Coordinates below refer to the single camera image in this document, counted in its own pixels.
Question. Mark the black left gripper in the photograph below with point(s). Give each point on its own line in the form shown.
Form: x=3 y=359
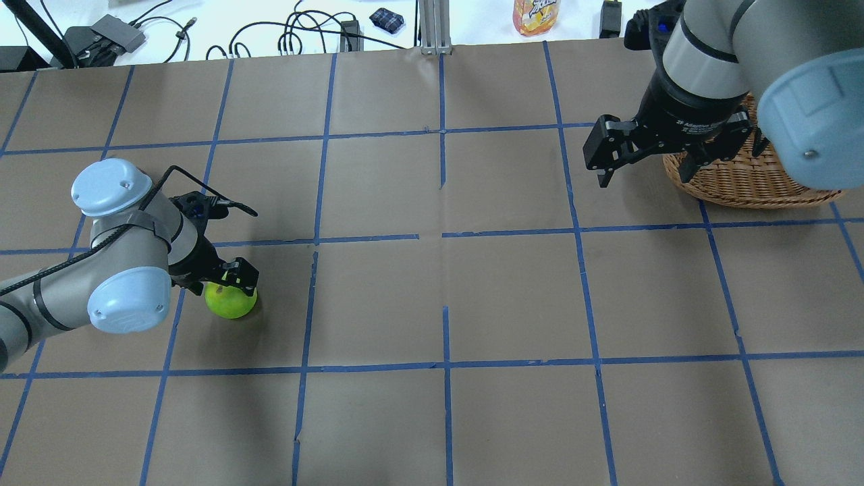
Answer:
x=194 y=257

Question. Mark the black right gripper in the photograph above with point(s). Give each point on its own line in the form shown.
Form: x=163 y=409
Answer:
x=680 y=111

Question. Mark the green apple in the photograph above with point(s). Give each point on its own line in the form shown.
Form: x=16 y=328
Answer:
x=228 y=302

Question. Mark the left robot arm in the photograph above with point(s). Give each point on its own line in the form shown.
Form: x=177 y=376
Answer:
x=143 y=244

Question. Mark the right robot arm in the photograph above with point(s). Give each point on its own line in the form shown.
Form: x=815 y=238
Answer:
x=790 y=70

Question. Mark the wicker basket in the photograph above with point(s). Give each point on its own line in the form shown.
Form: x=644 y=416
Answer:
x=747 y=181

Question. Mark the orange juice bottle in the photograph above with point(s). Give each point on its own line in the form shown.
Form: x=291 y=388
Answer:
x=532 y=18

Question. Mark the grey box device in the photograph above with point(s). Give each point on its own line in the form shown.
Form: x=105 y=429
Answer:
x=120 y=33

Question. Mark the black power adapter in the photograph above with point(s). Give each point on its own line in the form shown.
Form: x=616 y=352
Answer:
x=350 y=37

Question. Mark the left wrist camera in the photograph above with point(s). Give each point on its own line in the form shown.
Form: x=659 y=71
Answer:
x=194 y=205

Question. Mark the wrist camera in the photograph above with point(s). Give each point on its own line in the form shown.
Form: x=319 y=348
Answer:
x=194 y=205
x=652 y=28

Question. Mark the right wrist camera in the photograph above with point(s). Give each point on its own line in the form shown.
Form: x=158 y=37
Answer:
x=652 y=28

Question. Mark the aluminium frame post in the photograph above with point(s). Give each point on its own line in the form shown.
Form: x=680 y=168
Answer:
x=434 y=27

